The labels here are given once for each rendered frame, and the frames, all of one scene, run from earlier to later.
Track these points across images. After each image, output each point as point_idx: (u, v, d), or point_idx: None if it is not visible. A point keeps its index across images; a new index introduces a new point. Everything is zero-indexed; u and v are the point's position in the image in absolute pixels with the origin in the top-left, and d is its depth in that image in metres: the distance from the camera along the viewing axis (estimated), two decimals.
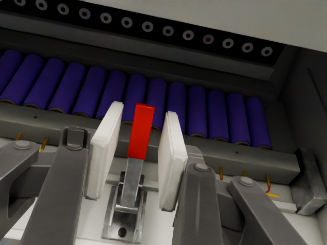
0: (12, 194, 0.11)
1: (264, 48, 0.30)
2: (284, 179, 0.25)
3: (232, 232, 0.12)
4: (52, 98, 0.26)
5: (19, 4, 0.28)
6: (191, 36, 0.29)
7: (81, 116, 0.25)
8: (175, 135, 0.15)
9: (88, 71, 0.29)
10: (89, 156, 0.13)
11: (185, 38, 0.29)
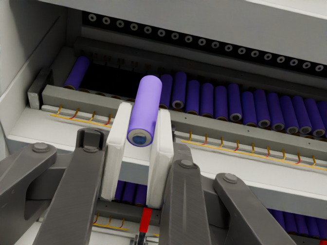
0: (31, 196, 0.11)
1: None
2: None
3: (217, 229, 0.12)
4: (297, 120, 0.43)
5: (266, 59, 0.45)
6: None
7: (325, 140, 0.40)
8: (164, 132, 0.15)
9: (304, 101, 0.46)
10: (104, 158, 0.13)
11: None
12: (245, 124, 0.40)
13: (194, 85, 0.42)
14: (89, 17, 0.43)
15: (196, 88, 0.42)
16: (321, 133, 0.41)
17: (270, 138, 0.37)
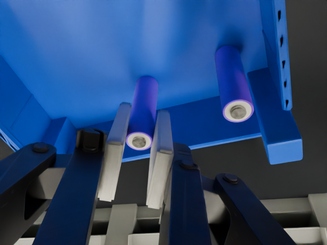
0: (31, 196, 0.11)
1: None
2: None
3: (217, 229, 0.12)
4: None
5: None
6: None
7: None
8: (164, 132, 0.15)
9: None
10: (104, 158, 0.13)
11: None
12: None
13: None
14: None
15: None
16: None
17: None
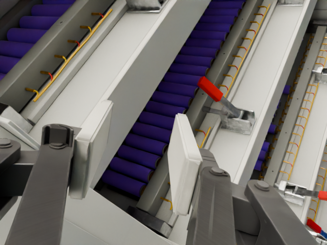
0: None
1: None
2: (325, 33, 0.67)
3: (247, 236, 0.12)
4: None
5: None
6: None
7: (292, 87, 0.60)
8: (188, 138, 0.15)
9: None
10: (73, 155, 0.13)
11: None
12: (274, 132, 0.56)
13: None
14: None
15: None
16: (291, 88, 0.60)
17: (292, 120, 0.55)
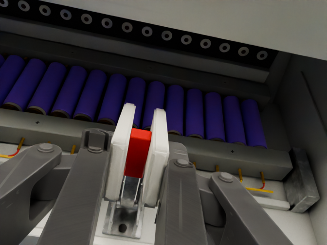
0: (36, 196, 0.11)
1: (259, 52, 0.31)
2: (278, 175, 0.27)
3: (213, 228, 0.12)
4: (56, 101, 0.27)
5: (23, 9, 0.29)
6: (190, 40, 0.30)
7: (81, 118, 0.26)
8: (159, 131, 0.15)
9: (89, 74, 0.30)
10: (108, 158, 0.13)
11: (183, 43, 0.31)
12: None
13: None
14: None
15: None
16: None
17: None
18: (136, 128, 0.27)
